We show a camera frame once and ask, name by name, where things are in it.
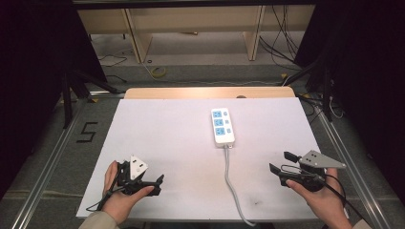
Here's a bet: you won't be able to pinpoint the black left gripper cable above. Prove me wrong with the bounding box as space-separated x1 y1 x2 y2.
85 168 123 213

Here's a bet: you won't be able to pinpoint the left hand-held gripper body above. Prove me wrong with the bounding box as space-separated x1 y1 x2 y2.
116 155 158 196

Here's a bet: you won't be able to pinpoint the yellow tape roll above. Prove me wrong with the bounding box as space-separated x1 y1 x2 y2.
150 66 167 78

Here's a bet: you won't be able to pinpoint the white power strip blue sockets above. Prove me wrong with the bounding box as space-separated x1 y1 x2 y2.
210 107 236 149

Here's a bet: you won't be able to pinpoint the black tripod stand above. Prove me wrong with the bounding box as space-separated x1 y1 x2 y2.
282 58 337 123
60 69 119 130

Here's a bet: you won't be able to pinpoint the black curtain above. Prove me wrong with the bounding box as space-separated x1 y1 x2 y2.
0 0 109 199
293 0 405 204

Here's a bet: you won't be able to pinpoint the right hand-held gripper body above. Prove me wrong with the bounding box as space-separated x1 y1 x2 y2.
278 149 348 193

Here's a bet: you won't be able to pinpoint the bundle of black floor cables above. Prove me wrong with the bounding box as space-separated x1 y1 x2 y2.
258 5 304 72

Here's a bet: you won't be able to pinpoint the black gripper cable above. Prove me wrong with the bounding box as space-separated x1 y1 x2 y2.
85 168 123 213
281 164 374 229

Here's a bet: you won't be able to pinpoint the light wooden desk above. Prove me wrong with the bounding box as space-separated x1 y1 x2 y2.
77 4 317 64

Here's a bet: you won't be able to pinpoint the wooden table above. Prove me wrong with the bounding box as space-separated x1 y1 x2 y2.
123 86 296 100

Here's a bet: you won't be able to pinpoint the person's left hand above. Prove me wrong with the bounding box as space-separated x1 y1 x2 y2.
101 159 156 225

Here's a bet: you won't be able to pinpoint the aluminium floor rail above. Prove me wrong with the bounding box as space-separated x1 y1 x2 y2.
11 91 126 229
299 94 394 229

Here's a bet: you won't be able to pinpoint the thin black floor cable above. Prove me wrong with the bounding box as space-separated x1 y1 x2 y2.
97 52 128 84

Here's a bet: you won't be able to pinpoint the person's right hand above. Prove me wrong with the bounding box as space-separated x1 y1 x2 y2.
285 167 352 225

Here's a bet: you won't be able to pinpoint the grey power strip cable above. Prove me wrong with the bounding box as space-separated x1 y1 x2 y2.
224 145 257 228

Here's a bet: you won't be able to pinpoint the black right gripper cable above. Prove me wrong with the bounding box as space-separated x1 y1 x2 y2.
281 164 374 229

